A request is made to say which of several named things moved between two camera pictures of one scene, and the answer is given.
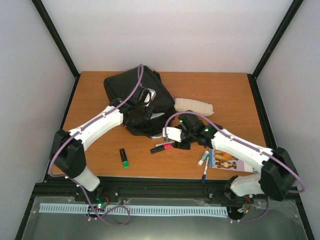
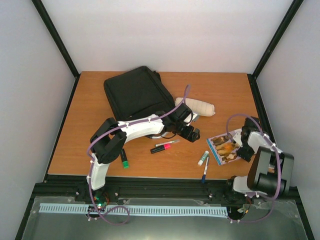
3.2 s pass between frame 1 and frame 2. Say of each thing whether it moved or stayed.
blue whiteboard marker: stayed
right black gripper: moved
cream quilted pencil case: stayed
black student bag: stayed
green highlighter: stayed
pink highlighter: stayed
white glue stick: stayed
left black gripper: moved
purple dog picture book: moved
